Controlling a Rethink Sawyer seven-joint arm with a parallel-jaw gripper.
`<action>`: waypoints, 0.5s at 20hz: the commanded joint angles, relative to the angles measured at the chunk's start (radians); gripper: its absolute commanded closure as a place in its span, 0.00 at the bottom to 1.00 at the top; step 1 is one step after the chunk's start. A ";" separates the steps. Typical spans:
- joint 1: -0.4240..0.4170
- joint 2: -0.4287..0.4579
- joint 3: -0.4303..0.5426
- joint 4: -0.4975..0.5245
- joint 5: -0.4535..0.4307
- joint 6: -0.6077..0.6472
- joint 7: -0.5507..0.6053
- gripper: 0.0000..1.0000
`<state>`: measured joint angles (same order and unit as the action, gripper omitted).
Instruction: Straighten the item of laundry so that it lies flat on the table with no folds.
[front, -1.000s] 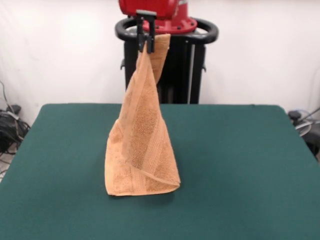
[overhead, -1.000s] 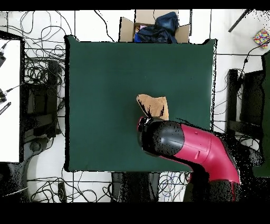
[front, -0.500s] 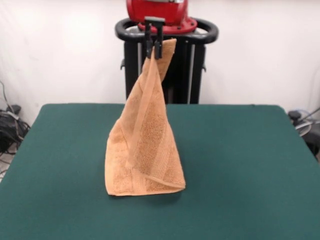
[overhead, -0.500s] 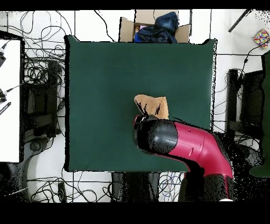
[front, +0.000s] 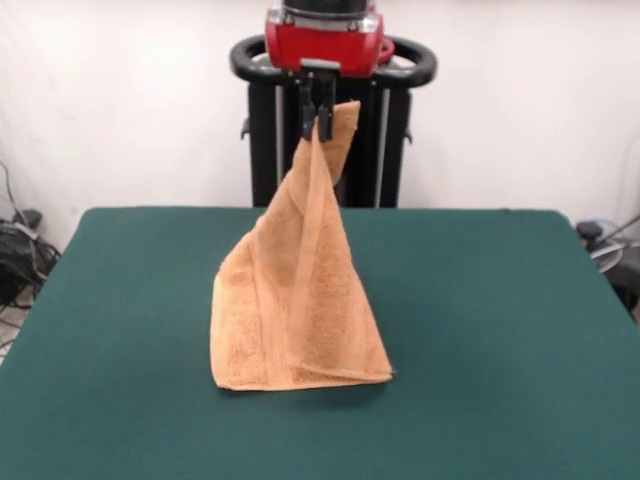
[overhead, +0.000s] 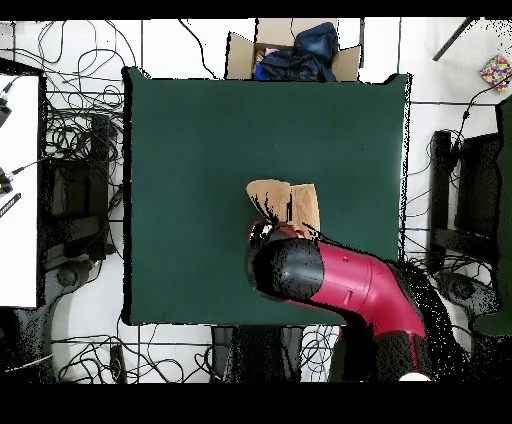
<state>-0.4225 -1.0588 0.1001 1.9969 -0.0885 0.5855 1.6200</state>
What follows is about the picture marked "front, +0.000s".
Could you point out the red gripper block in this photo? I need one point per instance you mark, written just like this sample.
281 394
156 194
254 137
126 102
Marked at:
325 45

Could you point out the tan terry towel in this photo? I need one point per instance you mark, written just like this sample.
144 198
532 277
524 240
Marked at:
300 300

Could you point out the red robot base flange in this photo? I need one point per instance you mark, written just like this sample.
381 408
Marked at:
387 47

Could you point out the dark green table cloth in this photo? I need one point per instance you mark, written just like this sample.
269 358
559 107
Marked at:
100 350

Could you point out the grey curved stand base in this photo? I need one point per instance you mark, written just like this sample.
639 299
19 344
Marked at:
607 255

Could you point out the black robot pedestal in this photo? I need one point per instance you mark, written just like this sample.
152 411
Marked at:
380 150

